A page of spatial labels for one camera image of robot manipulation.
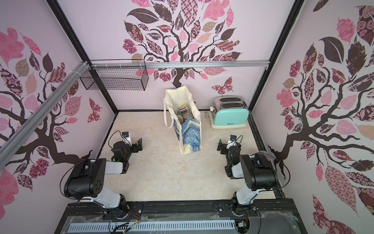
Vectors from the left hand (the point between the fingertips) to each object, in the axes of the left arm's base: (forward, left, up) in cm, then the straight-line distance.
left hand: (135, 141), depth 95 cm
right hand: (-1, -62, +2) cm, 62 cm away
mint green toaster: (+17, -64, +10) cm, 67 cm away
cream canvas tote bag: (+22, -31, +7) cm, 38 cm away
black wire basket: (+34, +4, +28) cm, 44 cm away
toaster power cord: (+26, -51, -3) cm, 57 cm away
